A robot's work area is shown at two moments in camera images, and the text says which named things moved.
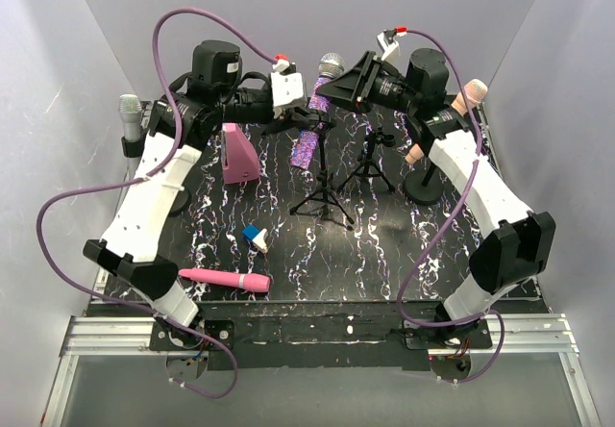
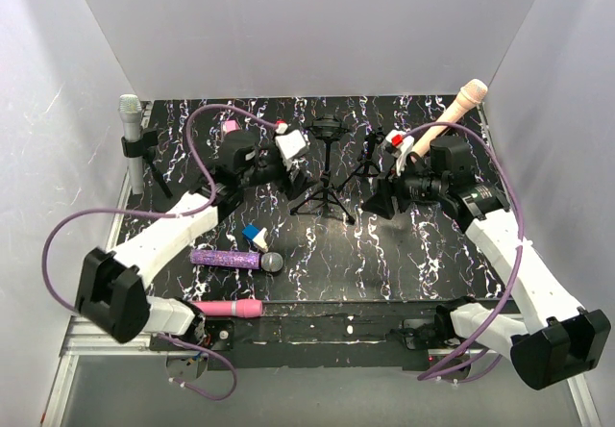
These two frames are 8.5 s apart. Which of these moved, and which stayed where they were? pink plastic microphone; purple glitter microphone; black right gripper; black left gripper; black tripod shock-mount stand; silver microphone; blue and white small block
Moved: pink plastic microphone; black tripod shock-mount stand; black right gripper; black left gripper; purple glitter microphone
Stayed: silver microphone; blue and white small block
